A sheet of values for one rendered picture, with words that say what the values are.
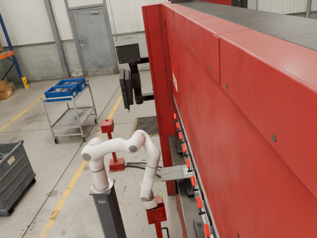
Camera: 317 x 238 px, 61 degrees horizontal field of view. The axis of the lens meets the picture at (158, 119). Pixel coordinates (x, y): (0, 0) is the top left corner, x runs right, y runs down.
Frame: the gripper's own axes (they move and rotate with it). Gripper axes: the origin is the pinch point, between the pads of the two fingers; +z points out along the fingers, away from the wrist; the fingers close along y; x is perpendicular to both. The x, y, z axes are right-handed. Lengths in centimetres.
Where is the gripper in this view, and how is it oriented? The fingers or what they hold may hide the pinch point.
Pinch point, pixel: (153, 211)
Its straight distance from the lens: 242.2
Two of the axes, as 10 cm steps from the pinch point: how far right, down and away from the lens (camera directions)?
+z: 2.0, 8.8, 4.4
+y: -9.6, 2.6, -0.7
